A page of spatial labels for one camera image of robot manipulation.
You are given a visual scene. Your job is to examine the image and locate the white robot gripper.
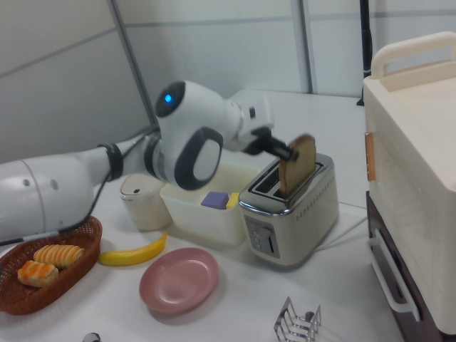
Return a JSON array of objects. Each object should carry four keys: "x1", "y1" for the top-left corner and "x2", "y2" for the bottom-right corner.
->
[{"x1": 227, "y1": 88, "x2": 299, "y2": 162}]

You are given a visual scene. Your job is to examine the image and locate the brown toast bread slice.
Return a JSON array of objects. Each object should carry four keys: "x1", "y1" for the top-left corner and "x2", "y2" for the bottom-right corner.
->
[{"x1": 277, "y1": 134, "x2": 318, "y2": 199}]

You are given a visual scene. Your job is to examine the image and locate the pink plate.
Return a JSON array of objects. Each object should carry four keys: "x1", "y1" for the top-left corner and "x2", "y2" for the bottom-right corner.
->
[{"x1": 138, "y1": 247, "x2": 219, "y2": 315}]

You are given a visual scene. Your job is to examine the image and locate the ridged golden bread roll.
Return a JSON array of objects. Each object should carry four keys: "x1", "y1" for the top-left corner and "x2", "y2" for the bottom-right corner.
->
[{"x1": 33, "y1": 244, "x2": 86, "y2": 269}]

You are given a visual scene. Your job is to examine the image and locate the cream and chrome toaster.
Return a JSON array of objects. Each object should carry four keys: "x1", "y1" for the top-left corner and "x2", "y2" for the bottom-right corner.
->
[{"x1": 237, "y1": 152, "x2": 341, "y2": 272}]

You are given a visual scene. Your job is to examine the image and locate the purple foam block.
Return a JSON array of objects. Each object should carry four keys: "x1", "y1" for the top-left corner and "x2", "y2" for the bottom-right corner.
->
[{"x1": 200, "y1": 191, "x2": 229, "y2": 211}]

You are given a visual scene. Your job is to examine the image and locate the copper cabinet latch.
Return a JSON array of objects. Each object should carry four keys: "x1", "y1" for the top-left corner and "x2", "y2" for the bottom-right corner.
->
[{"x1": 364, "y1": 132, "x2": 376, "y2": 182}]

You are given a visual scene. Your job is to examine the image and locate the white plastic storage container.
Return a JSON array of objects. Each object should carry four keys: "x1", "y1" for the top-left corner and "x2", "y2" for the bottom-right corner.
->
[{"x1": 160, "y1": 162, "x2": 261, "y2": 247}]

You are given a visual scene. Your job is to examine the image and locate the black vertical pole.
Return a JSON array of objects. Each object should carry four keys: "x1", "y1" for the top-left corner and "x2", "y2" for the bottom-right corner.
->
[{"x1": 358, "y1": 0, "x2": 373, "y2": 76}]

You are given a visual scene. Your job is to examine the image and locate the brown wooden drawer box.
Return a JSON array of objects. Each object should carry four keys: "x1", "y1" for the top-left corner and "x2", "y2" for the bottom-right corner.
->
[{"x1": 366, "y1": 190, "x2": 448, "y2": 342}]

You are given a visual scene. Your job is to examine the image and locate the small cream lidded bin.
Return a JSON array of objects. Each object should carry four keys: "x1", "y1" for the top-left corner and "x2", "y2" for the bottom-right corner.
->
[{"x1": 119, "y1": 173, "x2": 172, "y2": 231}]

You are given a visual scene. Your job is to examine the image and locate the cream plastic storage cabinet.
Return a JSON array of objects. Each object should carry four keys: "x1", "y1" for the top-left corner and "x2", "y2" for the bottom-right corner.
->
[{"x1": 362, "y1": 31, "x2": 456, "y2": 336}]

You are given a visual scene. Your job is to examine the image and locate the yellow banana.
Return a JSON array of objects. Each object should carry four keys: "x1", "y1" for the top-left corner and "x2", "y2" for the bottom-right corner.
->
[{"x1": 98, "y1": 231, "x2": 168, "y2": 266}]

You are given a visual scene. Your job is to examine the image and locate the metal toast rack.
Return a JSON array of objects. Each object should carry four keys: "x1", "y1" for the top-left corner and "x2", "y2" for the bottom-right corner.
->
[{"x1": 273, "y1": 296, "x2": 323, "y2": 342}]

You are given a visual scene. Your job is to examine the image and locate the brown wicker basket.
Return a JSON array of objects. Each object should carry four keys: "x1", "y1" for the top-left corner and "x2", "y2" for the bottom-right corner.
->
[{"x1": 0, "y1": 215, "x2": 103, "y2": 316}]

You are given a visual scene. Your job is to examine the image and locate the square orange-striped pastry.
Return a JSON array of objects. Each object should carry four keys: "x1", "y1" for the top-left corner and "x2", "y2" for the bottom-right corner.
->
[{"x1": 17, "y1": 259, "x2": 59, "y2": 288}]

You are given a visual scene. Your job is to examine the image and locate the white toaster power cable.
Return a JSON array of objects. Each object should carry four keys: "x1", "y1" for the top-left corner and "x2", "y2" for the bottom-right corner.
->
[{"x1": 319, "y1": 214, "x2": 368, "y2": 251}]

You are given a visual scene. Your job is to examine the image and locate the white drawer handle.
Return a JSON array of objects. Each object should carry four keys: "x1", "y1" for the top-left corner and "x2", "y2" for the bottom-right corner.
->
[{"x1": 368, "y1": 227, "x2": 422, "y2": 322}]

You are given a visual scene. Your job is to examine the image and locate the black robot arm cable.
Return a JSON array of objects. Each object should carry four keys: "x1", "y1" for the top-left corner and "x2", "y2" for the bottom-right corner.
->
[{"x1": 0, "y1": 125, "x2": 161, "y2": 247}]

